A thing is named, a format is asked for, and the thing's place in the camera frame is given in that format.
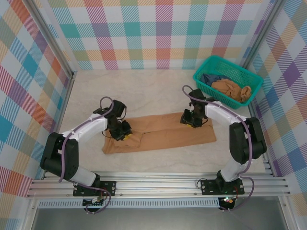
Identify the teal plastic basket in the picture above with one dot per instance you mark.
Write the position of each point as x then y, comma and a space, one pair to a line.
230, 68

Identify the grey metal panel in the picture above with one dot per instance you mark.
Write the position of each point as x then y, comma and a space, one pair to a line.
156, 219

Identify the aluminium mounting rail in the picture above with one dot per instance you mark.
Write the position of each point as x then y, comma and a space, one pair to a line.
156, 184

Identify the aluminium left side rail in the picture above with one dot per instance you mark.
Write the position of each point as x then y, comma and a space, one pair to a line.
68, 95

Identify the left controller circuit board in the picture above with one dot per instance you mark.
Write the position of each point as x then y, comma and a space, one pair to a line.
94, 202

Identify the crumpled blue t-shirt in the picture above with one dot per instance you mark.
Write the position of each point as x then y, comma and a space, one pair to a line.
211, 77

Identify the aluminium left frame post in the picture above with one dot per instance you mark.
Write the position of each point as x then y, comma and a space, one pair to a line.
51, 39

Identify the right controller circuit board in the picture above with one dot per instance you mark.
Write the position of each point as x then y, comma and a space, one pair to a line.
227, 201

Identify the aluminium right frame post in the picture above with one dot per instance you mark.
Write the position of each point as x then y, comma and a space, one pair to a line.
262, 32

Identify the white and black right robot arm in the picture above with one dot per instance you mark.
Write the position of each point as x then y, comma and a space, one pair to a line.
218, 112

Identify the crumpled plain orange t-shirt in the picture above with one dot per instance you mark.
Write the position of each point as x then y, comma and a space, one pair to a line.
230, 89

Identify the aluminium frame post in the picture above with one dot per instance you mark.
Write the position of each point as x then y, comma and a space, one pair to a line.
262, 32
51, 39

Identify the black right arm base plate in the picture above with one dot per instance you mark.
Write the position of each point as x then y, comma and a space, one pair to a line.
208, 187

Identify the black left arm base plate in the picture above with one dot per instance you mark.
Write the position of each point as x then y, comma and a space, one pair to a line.
109, 188

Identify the orange t-shirt with cartoon print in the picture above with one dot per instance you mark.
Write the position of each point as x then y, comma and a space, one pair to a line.
163, 134

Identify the aluminium right side rail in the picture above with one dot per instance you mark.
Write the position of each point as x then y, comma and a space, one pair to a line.
266, 165

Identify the controller circuit board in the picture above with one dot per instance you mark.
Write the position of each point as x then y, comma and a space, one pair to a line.
94, 202
227, 201

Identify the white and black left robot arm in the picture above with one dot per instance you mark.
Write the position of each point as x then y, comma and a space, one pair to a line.
91, 127

